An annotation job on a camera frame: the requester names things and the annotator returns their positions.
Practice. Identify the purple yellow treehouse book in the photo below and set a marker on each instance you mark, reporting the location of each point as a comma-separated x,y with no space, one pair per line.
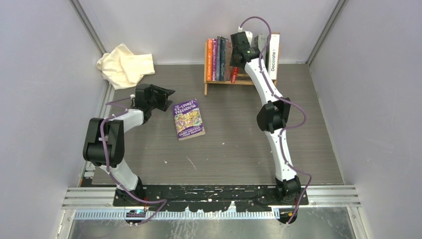
188,120

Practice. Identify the cream cloth bag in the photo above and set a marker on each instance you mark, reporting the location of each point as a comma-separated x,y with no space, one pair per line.
123,69

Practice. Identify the dark blue book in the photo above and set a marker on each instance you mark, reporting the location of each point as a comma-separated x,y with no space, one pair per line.
218,58

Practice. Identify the wooden book rack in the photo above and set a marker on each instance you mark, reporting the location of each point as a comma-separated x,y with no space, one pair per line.
242,78

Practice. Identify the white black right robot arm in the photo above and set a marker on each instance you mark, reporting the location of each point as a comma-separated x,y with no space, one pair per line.
273,116

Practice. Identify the orange treehouse book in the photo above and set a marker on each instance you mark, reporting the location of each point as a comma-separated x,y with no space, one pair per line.
209,60

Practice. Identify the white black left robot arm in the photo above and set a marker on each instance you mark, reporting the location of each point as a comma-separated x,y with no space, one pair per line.
104,145

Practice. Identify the purple cartoon book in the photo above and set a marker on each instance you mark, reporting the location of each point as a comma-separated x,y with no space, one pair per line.
214,58

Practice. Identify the floral white book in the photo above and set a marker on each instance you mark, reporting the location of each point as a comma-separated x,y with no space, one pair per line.
225,55

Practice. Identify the black mounting base plate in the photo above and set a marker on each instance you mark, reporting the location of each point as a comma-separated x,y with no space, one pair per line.
282,202

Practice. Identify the grey ianra book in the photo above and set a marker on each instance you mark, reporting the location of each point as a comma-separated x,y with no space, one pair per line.
260,41

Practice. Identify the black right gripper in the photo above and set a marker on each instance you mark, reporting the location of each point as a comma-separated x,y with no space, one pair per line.
232,61

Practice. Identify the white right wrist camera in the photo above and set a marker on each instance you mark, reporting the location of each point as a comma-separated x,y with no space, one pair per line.
249,35

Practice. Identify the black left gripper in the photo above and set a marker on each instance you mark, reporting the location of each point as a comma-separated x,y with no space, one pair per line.
163,94

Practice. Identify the white Decorate book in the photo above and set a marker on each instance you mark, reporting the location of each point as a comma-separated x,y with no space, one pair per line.
272,55

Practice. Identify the red treehouse book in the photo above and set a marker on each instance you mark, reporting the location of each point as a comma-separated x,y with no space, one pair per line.
234,74

